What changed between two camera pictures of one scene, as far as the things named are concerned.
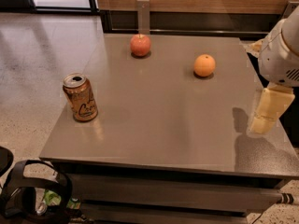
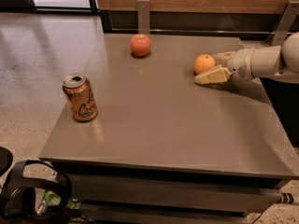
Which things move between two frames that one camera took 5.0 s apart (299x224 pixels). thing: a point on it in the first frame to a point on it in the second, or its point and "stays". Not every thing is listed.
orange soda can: x=79 y=97 stays
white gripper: x=277 y=61 to x=239 y=65
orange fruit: x=205 y=64 stays
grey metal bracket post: x=144 y=16 stays
